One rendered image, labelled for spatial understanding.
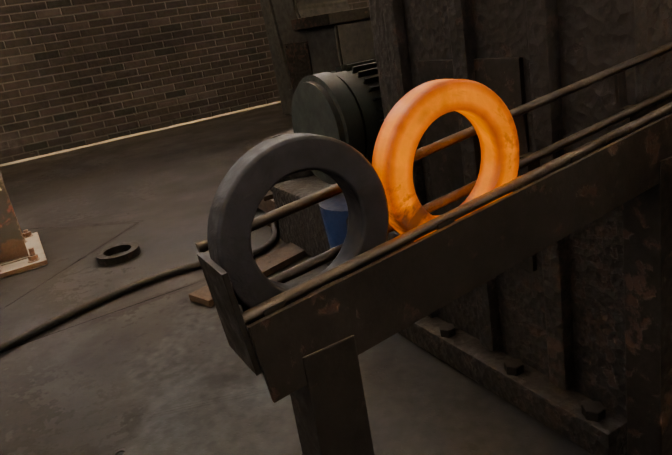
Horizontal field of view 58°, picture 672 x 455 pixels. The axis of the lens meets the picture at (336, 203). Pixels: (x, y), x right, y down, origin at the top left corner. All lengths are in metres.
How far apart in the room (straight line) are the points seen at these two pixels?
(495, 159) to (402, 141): 0.14
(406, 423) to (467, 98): 0.88
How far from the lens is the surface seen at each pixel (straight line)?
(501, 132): 0.71
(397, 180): 0.63
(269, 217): 0.64
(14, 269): 3.02
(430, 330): 1.57
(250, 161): 0.55
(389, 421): 1.41
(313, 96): 2.03
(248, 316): 0.56
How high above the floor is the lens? 0.85
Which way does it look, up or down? 17 degrees down
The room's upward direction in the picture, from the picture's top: 9 degrees counter-clockwise
